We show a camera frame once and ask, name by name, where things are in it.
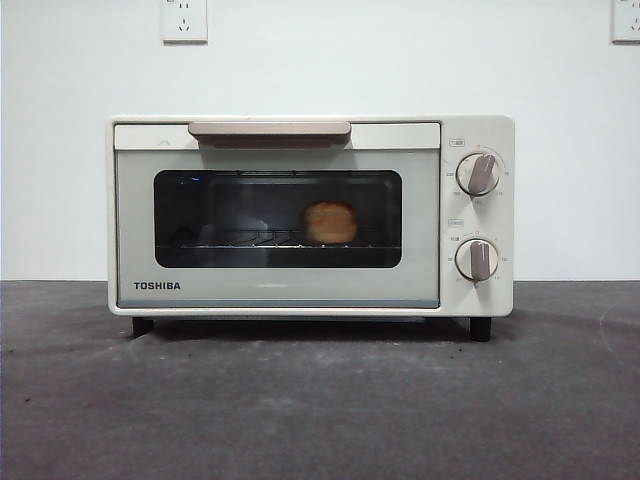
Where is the cream white toaster oven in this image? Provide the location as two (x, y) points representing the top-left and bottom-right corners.
(104, 114), (516, 343)

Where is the golden brown bread roll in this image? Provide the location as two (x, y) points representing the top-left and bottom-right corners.
(302, 200), (360, 246)

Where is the metal wire oven rack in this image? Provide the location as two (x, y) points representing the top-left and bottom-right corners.
(172, 229), (401, 250)

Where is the white wall socket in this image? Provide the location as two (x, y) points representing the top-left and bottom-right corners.
(610, 0), (640, 45)
(160, 0), (208, 45)

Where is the oven door with beige handle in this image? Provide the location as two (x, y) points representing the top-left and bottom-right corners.
(113, 119), (442, 310)

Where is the round beige oven knob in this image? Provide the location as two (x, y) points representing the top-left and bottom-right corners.
(455, 238), (500, 282)
(457, 152), (504, 198)

